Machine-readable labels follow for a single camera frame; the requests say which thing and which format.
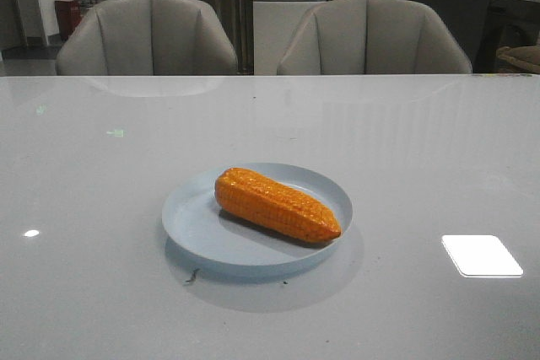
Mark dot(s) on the right grey upholstered chair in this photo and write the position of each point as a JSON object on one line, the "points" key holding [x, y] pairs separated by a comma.
{"points": [[349, 37]]}

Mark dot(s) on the red trash bin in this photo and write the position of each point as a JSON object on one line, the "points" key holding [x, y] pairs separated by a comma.
{"points": [[68, 16]]}

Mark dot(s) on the orange corn cob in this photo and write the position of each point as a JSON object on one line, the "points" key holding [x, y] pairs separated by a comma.
{"points": [[267, 203]]}

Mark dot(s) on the light blue round plate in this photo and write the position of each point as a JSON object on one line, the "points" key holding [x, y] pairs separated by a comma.
{"points": [[221, 242]]}

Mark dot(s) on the left grey upholstered chair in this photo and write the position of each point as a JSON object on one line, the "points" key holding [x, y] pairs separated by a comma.
{"points": [[148, 38]]}

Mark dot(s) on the grey upholstered chair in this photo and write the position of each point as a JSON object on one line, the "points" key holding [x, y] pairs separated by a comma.
{"points": [[349, 37], [148, 38]]}

